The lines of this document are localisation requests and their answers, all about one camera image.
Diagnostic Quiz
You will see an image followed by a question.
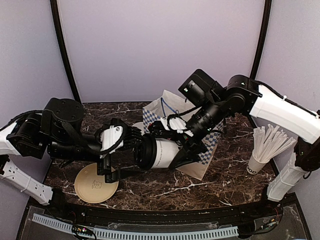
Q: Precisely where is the black frame post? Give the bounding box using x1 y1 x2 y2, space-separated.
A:
50 0 82 104
249 0 272 80

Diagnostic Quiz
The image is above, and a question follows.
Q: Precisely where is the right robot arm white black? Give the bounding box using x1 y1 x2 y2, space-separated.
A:
148 69 320 217

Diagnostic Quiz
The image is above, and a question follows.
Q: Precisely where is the cream yellow plate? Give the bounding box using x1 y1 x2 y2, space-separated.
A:
74 163 119 204

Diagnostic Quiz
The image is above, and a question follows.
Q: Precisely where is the left black frame post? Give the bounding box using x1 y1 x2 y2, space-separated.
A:
50 0 82 104

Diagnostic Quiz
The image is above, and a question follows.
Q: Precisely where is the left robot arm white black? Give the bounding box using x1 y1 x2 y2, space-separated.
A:
0 98 142 218

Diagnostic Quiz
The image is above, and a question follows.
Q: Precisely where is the paper wrapped straws bundle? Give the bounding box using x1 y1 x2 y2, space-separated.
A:
252 124 297 164

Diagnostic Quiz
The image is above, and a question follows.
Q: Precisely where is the white ceramic bowl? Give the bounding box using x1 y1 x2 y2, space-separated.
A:
132 122 144 132

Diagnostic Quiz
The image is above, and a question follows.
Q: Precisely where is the white perforated cable duct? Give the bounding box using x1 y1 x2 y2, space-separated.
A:
31 213 239 240

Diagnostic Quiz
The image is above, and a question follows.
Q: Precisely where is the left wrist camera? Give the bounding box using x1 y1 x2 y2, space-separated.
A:
95 125 125 154

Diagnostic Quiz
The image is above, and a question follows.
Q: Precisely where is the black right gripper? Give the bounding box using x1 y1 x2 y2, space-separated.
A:
158 95 227 169

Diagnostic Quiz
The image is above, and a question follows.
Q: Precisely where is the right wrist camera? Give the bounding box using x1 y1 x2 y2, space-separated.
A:
160 114 194 137

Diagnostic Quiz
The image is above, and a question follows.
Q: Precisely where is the right black frame post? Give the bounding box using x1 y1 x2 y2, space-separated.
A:
249 0 272 80

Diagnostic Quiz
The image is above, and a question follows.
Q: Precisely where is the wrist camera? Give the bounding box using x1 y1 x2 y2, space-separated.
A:
160 114 194 137
95 125 125 154

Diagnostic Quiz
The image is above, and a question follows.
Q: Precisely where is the black front table rail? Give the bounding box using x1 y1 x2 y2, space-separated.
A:
24 197 296 227

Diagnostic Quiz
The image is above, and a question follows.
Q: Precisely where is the white cup holding straws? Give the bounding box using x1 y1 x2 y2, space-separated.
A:
246 151 267 175

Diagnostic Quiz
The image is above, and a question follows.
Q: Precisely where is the blue checkered paper bag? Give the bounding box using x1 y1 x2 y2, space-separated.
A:
142 89 225 181

